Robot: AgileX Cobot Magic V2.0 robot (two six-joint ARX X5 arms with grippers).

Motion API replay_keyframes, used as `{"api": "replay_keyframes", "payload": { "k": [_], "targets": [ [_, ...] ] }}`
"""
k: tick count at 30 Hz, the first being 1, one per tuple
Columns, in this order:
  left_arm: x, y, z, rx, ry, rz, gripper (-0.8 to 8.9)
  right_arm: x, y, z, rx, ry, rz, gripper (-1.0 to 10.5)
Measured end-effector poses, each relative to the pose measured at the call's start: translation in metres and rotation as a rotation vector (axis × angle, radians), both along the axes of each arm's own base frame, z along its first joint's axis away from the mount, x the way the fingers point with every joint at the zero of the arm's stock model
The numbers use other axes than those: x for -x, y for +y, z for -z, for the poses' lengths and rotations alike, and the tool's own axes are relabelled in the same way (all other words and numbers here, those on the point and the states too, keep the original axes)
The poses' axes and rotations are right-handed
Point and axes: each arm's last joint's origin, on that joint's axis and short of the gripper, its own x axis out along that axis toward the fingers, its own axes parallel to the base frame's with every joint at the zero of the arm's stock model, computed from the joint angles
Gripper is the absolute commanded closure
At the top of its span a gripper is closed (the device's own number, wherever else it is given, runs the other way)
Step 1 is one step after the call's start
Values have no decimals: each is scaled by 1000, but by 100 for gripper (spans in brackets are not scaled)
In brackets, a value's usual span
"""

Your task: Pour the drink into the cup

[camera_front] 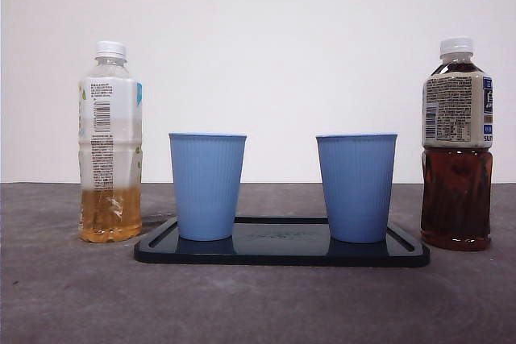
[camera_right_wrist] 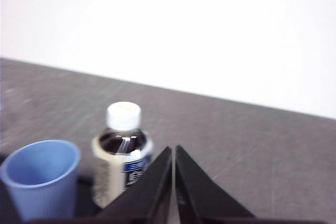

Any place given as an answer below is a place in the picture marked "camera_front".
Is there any yellow tea plastic bottle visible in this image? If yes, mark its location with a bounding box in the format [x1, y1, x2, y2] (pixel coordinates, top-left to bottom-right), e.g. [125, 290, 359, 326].
[77, 40, 144, 244]

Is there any dark tea plastic bottle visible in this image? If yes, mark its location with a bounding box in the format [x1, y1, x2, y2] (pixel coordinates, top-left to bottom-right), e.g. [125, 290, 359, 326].
[420, 36, 494, 251]

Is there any blue ribbed cup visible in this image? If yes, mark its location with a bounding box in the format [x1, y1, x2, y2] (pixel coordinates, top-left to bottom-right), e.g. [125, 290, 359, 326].
[315, 132, 399, 244]
[168, 131, 248, 242]

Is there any dark blue tray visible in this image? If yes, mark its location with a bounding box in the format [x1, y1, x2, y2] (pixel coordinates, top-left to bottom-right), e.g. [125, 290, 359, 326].
[133, 216, 431, 268]

